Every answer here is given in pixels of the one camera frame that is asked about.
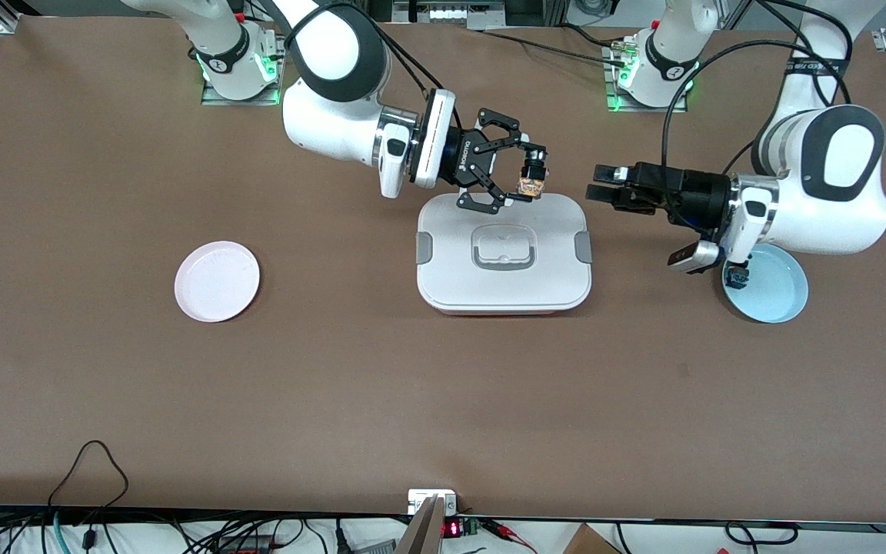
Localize red probe lead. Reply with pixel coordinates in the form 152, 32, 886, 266
481, 519, 540, 553

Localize brown cardboard piece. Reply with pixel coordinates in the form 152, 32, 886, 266
562, 523, 621, 554

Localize light blue round plate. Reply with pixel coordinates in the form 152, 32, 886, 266
721, 245, 809, 324

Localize white lunch box, grey clips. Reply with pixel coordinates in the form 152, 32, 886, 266
415, 192, 593, 316

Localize black flat looped cable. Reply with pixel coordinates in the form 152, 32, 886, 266
724, 522, 799, 546

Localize aluminium profile post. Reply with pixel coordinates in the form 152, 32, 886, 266
395, 496, 445, 554

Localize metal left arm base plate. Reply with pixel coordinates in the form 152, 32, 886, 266
605, 42, 690, 114

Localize thin black looped cable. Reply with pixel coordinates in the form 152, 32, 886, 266
47, 440, 130, 512

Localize black cable with metal plug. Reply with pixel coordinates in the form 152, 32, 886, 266
481, 29, 636, 66

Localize orange push-button switch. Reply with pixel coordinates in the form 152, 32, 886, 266
518, 149, 550, 201

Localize pink round plate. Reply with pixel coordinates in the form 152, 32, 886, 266
174, 241, 261, 323

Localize white mounting bracket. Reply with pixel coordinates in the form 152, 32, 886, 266
408, 489, 458, 516

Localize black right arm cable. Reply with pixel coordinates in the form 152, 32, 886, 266
285, 0, 465, 132

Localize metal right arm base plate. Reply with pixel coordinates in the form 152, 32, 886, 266
201, 35, 288, 106

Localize white device panel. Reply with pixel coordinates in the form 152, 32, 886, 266
393, 0, 507, 24

